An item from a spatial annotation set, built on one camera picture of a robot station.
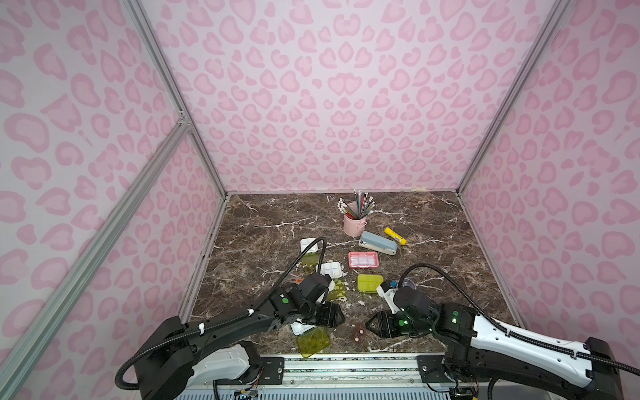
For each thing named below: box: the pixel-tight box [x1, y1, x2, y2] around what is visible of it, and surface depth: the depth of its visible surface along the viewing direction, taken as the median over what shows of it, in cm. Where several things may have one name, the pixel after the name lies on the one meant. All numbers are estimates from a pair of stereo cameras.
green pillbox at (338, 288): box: [320, 261, 347, 303], surface depth 93 cm
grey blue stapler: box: [358, 230, 399, 256], surface depth 100 cm
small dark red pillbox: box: [350, 322, 366, 345], surface depth 81 cm
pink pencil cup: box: [343, 201, 368, 238], surface depth 102 cm
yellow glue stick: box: [384, 227, 408, 246], surface depth 105 cm
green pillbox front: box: [296, 326, 331, 359], surface depth 80 cm
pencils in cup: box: [337, 189, 376, 220], surface depth 100 cm
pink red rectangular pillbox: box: [347, 250, 380, 270], surface depth 99 cm
